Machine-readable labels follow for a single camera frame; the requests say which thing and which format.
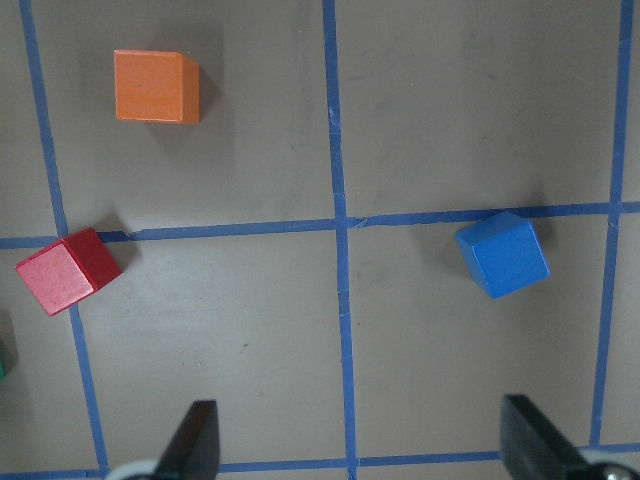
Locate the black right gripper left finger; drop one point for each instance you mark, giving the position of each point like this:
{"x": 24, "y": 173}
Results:
{"x": 194, "y": 450}

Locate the blue wooden block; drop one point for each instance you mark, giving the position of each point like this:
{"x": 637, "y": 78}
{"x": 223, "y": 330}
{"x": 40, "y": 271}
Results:
{"x": 503, "y": 254}

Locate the orange wooden block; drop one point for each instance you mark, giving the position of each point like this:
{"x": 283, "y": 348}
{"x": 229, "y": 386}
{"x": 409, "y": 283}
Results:
{"x": 156, "y": 86}

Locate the red wooden block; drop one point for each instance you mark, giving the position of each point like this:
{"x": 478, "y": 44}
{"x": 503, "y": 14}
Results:
{"x": 68, "y": 271}

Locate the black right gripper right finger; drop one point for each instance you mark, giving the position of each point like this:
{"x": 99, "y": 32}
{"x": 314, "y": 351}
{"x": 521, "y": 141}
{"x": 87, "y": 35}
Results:
{"x": 531, "y": 447}

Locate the green wooden block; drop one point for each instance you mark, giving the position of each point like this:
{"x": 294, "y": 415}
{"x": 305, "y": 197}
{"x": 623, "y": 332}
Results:
{"x": 9, "y": 349}

